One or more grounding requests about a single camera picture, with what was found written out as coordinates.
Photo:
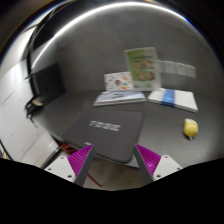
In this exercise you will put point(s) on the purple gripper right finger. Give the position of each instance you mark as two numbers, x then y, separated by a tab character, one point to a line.
153	166

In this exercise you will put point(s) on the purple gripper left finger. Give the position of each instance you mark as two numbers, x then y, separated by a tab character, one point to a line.
61	167

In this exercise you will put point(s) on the dark grey mouse pad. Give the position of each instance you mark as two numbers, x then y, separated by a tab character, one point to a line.
112	132

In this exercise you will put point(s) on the light blue flat book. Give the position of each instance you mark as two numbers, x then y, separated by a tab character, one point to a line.
119	97

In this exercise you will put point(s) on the white book with blue band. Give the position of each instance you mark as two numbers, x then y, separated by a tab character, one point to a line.
175	98

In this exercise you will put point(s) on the small white picture card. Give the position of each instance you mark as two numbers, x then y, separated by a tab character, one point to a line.
118	81

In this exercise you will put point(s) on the green standing picture book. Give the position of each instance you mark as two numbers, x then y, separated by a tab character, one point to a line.
143	65

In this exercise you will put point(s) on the white paper strip on wall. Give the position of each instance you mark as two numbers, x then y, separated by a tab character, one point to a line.
177	68

